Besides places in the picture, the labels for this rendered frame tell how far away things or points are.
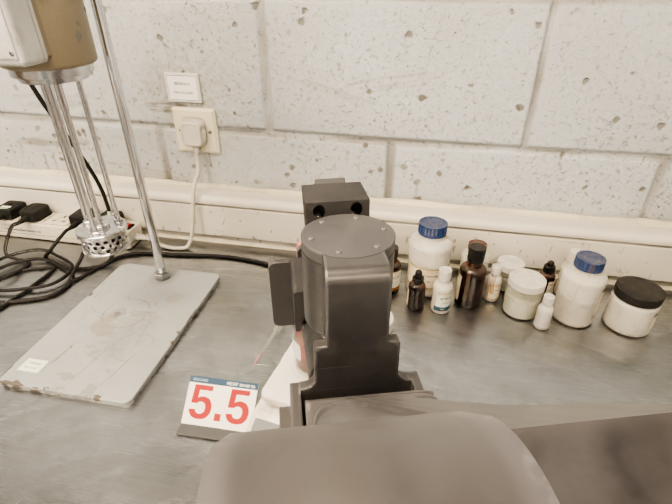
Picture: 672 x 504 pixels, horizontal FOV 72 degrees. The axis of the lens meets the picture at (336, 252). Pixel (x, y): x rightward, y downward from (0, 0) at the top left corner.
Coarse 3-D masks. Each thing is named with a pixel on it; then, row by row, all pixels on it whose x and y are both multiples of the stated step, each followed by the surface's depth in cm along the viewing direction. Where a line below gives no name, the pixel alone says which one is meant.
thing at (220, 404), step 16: (192, 384) 59; (208, 384) 58; (192, 400) 58; (208, 400) 58; (224, 400) 58; (240, 400) 57; (192, 416) 57; (208, 416) 57; (224, 416) 57; (240, 416) 57
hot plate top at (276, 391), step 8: (288, 352) 56; (288, 360) 55; (280, 368) 54; (288, 368) 54; (272, 376) 53; (280, 376) 53; (288, 376) 53; (296, 376) 53; (304, 376) 53; (272, 384) 52; (280, 384) 52; (288, 384) 52; (264, 392) 51; (272, 392) 51; (280, 392) 51; (288, 392) 51; (264, 400) 50; (272, 400) 50; (280, 400) 50; (288, 400) 50
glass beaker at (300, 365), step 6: (294, 330) 50; (294, 336) 50; (300, 336) 49; (294, 342) 51; (300, 342) 50; (294, 348) 52; (300, 348) 50; (294, 354) 52; (300, 354) 51; (294, 360) 53; (300, 360) 51; (294, 366) 54; (300, 366) 52; (306, 366) 51; (300, 372) 53; (306, 372) 52
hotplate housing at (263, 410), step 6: (264, 402) 52; (258, 408) 51; (264, 408) 51; (270, 408) 51; (276, 408) 51; (252, 414) 51; (258, 414) 51; (264, 414) 51; (270, 414) 51; (276, 414) 51; (252, 420) 51; (270, 420) 50; (276, 420) 50
